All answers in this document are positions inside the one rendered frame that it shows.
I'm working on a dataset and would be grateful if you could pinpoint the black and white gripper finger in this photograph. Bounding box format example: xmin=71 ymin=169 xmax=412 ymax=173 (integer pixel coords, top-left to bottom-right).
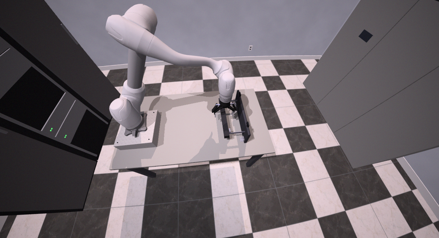
xmin=227 ymin=102 xmax=237 ymax=116
xmin=212 ymin=103 xmax=224 ymax=117

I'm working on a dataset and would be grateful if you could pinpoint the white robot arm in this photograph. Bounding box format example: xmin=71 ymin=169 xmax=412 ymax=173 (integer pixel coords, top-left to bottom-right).
xmin=106 ymin=4 xmax=236 ymax=136

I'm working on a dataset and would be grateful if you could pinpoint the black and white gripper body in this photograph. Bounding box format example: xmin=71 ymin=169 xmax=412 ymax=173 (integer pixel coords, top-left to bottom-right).
xmin=220 ymin=101 xmax=230 ymax=108

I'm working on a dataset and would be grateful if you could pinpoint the black rectangular panel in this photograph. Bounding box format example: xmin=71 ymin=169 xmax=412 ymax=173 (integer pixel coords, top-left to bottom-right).
xmin=235 ymin=90 xmax=251 ymax=143

